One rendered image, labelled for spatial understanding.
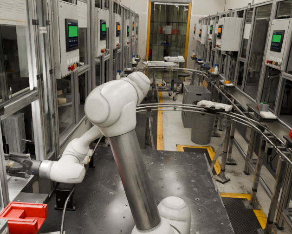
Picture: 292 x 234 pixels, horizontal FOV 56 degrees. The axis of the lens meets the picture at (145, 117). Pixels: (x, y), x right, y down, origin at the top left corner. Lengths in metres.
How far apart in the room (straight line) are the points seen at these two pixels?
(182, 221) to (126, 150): 0.44
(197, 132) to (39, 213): 3.33
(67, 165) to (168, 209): 0.53
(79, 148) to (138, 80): 0.58
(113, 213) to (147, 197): 0.63
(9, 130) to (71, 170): 0.53
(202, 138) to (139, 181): 3.36
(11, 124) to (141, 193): 0.98
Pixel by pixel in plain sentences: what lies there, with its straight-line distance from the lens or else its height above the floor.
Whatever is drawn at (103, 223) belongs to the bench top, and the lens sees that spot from 1.58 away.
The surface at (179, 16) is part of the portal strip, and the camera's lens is 9.53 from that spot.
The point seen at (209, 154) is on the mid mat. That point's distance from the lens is 4.05.
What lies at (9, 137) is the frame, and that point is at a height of 1.03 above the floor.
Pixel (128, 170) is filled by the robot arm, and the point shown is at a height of 1.20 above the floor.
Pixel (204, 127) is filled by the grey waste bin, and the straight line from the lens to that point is 4.25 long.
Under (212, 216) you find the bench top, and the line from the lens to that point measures 1.69.
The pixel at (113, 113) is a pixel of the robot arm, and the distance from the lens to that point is 0.88.
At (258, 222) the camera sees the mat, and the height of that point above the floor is 0.01.
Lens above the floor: 1.67
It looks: 18 degrees down
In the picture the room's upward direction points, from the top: 3 degrees clockwise
